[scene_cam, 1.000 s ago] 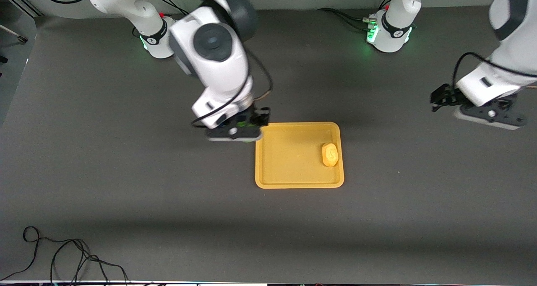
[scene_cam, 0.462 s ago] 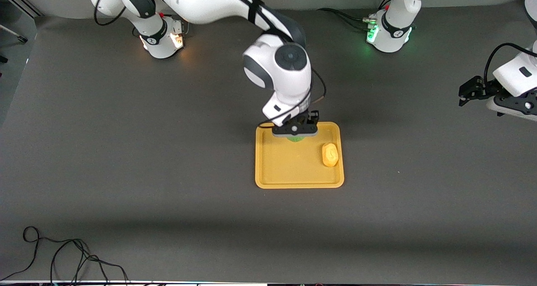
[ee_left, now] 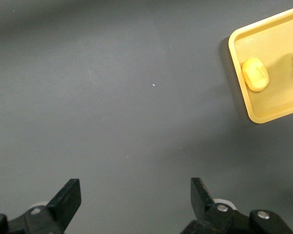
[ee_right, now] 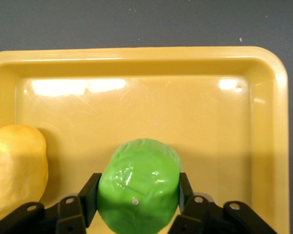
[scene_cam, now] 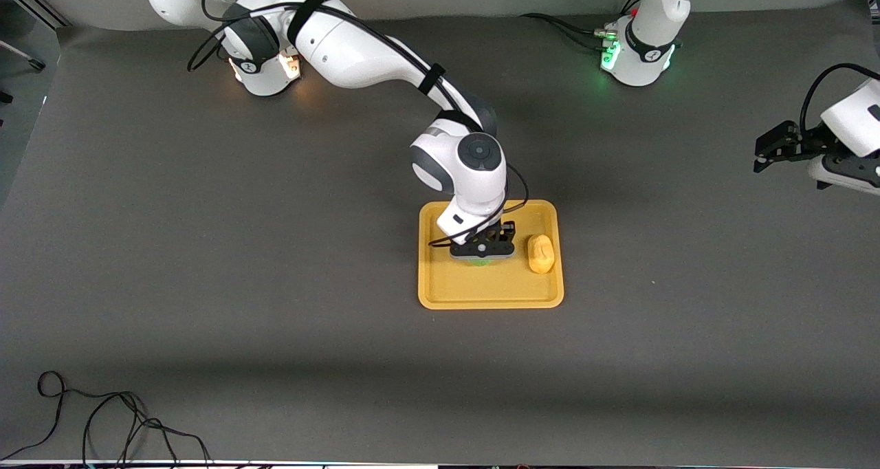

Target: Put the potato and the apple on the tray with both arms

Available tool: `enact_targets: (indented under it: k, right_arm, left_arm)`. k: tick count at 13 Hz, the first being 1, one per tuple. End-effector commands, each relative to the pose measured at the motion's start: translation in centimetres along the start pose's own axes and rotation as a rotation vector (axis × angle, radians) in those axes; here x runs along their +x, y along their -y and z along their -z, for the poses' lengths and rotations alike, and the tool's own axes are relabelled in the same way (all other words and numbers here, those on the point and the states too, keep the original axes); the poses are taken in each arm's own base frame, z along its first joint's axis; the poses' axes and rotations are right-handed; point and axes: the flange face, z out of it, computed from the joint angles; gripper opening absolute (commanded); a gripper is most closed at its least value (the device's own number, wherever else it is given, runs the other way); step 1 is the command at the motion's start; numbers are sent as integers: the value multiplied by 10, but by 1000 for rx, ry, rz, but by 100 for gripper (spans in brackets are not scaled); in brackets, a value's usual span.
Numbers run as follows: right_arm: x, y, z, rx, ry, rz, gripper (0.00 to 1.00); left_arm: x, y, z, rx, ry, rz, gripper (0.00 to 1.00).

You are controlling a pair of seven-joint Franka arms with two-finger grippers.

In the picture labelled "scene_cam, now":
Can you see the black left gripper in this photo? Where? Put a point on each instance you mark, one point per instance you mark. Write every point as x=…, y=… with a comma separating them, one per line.
x=808, y=141

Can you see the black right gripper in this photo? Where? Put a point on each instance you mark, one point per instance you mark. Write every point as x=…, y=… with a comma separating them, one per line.
x=499, y=235

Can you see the green apple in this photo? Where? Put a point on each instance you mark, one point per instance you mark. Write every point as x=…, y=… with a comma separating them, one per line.
x=481, y=262

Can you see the yellow potato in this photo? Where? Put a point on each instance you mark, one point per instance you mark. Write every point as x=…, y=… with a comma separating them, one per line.
x=541, y=254

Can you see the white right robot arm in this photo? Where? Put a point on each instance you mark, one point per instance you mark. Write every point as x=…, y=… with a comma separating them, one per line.
x=357, y=56

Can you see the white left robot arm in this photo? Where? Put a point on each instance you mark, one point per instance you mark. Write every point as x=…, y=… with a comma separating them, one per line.
x=639, y=70

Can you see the yellow plastic tray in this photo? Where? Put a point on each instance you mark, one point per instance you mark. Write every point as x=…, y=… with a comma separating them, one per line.
x=481, y=290

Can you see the grey metal frame rail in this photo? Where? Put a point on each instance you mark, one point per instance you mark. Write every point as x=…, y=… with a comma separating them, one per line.
x=34, y=5

